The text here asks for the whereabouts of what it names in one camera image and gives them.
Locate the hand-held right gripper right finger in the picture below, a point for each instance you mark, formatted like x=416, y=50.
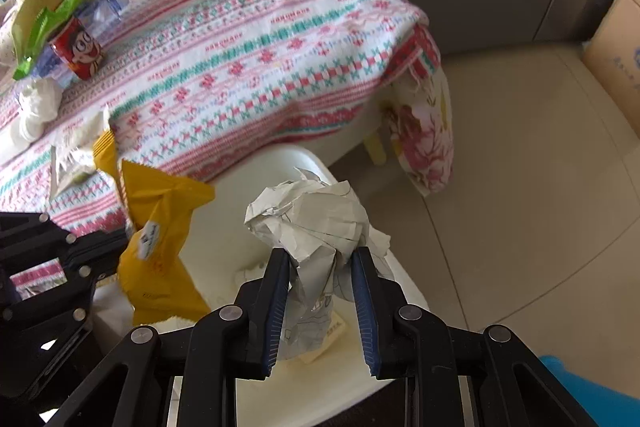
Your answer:
x=364, y=312

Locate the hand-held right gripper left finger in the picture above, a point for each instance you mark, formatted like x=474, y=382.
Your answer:
x=277, y=312

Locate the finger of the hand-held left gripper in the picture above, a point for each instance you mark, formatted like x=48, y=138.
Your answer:
x=60, y=332
x=45, y=239

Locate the white plastic bin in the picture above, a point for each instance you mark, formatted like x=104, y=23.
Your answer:
x=225, y=247

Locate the white paper ball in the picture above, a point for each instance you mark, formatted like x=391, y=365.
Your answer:
x=310, y=217

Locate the yellow snack bag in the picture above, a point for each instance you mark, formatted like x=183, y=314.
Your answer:
x=160, y=207

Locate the clear plastic bottle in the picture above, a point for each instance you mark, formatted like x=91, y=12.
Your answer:
x=102, y=14

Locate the clear plastic wrapper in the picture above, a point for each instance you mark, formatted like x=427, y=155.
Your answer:
x=75, y=157

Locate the crumpled white tissue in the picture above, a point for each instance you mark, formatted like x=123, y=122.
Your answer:
x=37, y=102

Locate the pale yellow table leg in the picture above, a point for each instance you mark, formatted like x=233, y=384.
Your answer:
x=376, y=149

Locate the floral cloth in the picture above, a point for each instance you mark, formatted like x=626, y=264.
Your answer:
x=420, y=137

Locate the red drink can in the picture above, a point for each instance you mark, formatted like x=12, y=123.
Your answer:
x=75, y=52

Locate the blue plastic object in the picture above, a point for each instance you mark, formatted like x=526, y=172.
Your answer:
x=570, y=387

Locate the green snack bag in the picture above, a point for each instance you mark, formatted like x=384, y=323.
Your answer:
x=45, y=7

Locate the patterned red green tablecloth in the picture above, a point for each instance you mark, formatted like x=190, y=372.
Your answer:
x=250, y=57

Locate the cardboard box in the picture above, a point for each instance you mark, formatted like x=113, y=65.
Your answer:
x=617, y=57

